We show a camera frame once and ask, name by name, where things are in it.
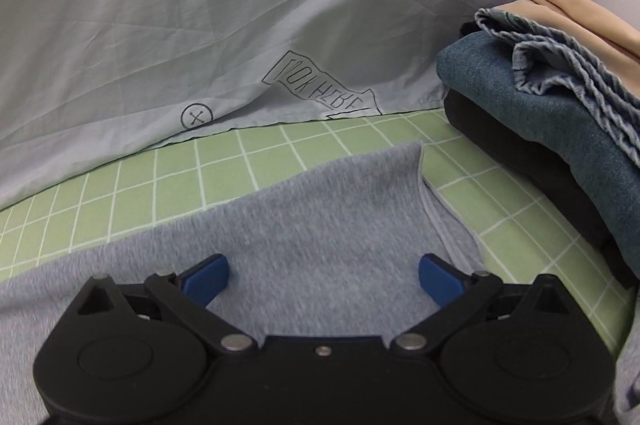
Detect folded blue denim jeans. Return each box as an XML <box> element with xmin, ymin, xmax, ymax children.
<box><xmin>436</xmin><ymin>32</ymin><xmax>639</xmax><ymax>257</ymax></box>

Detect folded black garment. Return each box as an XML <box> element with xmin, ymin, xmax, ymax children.
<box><xmin>444</xmin><ymin>22</ymin><xmax>639</xmax><ymax>289</ymax></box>

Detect folded beige garment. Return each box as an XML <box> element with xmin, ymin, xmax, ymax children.
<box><xmin>495</xmin><ymin>0</ymin><xmax>640</xmax><ymax>96</ymax></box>

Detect light grey printed sheet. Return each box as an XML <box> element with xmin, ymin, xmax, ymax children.
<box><xmin>1</xmin><ymin>0</ymin><xmax>512</xmax><ymax>206</ymax></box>

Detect green grid mat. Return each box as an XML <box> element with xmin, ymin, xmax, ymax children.
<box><xmin>1</xmin><ymin>110</ymin><xmax>634</xmax><ymax>350</ymax></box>

